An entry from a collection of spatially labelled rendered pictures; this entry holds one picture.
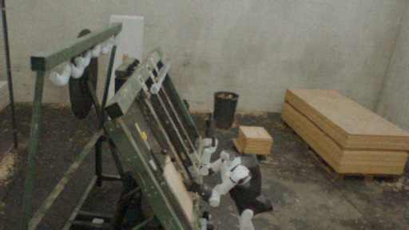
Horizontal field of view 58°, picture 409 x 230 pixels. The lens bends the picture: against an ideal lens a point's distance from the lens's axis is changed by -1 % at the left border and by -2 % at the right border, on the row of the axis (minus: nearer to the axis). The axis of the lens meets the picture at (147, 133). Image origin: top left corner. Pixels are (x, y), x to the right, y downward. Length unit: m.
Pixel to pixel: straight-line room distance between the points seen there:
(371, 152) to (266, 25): 3.52
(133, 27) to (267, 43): 3.21
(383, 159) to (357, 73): 3.40
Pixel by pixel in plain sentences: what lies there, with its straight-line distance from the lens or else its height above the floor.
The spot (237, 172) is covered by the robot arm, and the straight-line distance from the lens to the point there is 2.49.
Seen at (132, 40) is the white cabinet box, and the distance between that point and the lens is 6.55.
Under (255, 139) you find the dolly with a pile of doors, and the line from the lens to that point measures 6.16.
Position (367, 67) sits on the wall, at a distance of 9.52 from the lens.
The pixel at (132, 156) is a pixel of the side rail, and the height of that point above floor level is 1.59.
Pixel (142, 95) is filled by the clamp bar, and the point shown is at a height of 1.81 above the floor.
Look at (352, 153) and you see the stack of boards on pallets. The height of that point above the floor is 0.47.
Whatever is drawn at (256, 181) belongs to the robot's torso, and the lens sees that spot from 2.95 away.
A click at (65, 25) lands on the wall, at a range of 8.07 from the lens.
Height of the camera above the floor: 2.65
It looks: 23 degrees down
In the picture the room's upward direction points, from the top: 3 degrees clockwise
